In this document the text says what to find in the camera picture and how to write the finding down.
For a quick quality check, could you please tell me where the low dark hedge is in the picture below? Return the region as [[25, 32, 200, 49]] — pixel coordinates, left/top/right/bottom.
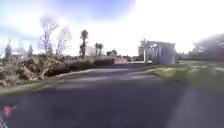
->
[[49, 57, 116, 75]]

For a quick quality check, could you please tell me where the dark grey asphalt road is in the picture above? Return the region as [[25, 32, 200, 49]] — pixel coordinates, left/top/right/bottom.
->
[[0, 63, 224, 128]]

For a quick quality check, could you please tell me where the pale grey shelter building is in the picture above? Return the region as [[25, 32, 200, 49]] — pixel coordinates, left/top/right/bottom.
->
[[143, 40, 178, 66]]

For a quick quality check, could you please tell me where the row of bare trees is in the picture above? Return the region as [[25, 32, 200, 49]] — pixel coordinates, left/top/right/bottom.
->
[[3, 18, 118, 58]]

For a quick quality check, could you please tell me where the green grass verge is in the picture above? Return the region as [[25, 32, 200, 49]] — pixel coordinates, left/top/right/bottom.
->
[[146, 60, 224, 93]]

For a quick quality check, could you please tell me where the grass verge with shrubs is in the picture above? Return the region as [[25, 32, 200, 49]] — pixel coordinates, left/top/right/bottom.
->
[[0, 54, 129, 97]]

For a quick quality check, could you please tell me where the dark tree clump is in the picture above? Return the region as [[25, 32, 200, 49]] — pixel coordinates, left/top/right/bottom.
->
[[177, 33, 224, 62]]

